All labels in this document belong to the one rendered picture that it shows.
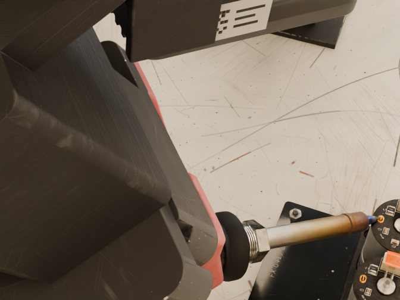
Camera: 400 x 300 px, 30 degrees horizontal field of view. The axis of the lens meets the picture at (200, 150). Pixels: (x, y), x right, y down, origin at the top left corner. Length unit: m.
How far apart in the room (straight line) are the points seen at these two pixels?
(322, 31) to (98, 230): 0.31
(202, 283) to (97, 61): 0.05
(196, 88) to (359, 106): 0.09
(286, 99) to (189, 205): 0.26
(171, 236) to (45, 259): 0.03
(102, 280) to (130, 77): 0.06
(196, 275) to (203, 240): 0.02
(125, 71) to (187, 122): 0.21
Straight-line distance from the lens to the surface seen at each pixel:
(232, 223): 0.26
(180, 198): 0.17
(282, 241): 0.28
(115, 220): 0.15
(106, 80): 0.16
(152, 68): 0.44
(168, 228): 0.15
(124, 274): 0.16
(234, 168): 0.39
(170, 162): 0.18
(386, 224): 0.31
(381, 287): 0.30
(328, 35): 0.45
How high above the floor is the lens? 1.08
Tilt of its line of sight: 56 degrees down
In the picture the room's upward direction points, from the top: 4 degrees counter-clockwise
